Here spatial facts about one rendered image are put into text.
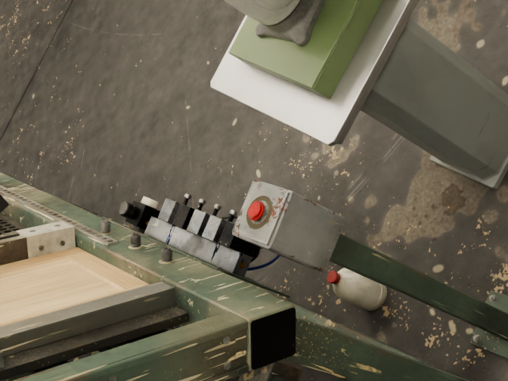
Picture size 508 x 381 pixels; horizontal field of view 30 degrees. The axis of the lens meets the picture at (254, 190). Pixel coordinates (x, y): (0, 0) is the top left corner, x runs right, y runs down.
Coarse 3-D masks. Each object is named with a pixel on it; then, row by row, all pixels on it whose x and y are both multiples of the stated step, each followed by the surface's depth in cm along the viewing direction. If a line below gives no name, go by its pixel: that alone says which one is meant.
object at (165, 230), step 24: (144, 216) 241; (168, 216) 230; (192, 216) 224; (168, 240) 231; (192, 240) 225; (216, 240) 216; (240, 240) 213; (216, 264) 216; (240, 264) 212; (264, 264) 218; (264, 288) 214
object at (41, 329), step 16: (144, 288) 198; (160, 288) 198; (80, 304) 190; (96, 304) 190; (112, 304) 190; (128, 304) 191; (144, 304) 194; (160, 304) 196; (32, 320) 182; (48, 320) 182; (64, 320) 183; (80, 320) 185; (96, 320) 187; (112, 320) 190; (0, 336) 175; (16, 336) 177; (32, 336) 179; (48, 336) 181; (64, 336) 183; (16, 352) 178
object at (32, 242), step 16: (48, 224) 230; (64, 224) 230; (0, 240) 219; (16, 240) 220; (32, 240) 222; (48, 240) 225; (64, 240) 228; (0, 256) 218; (16, 256) 221; (32, 256) 223
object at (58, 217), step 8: (0, 192) 266; (8, 192) 265; (16, 200) 258; (24, 200) 257; (32, 200) 256; (32, 208) 251; (40, 208) 250; (48, 208) 249; (56, 216) 242; (64, 216) 242; (72, 224) 237; (80, 224) 236; (80, 232) 231; (88, 232) 229; (96, 232) 229; (104, 240) 223; (112, 240) 223
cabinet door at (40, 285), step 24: (24, 264) 219; (48, 264) 219; (72, 264) 219; (96, 264) 218; (0, 288) 205; (24, 288) 205; (48, 288) 205; (72, 288) 205; (96, 288) 205; (120, 288) 204; (0, 312) 192; (24, 312) 192; (48, 312) 191
